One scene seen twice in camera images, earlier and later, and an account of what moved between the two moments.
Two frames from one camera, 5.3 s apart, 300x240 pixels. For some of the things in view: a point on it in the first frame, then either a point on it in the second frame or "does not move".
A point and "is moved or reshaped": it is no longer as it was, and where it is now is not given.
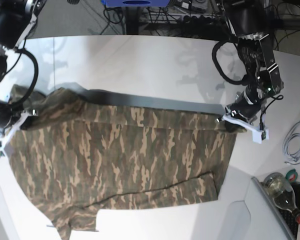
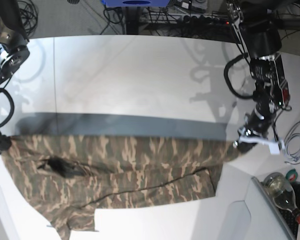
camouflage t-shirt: [78, 160] is moved or reshaped
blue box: [136, 3] does not move
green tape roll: [292, 175] does not move
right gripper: [247, 105] to [260, 120]
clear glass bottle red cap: [281, 192] does not move
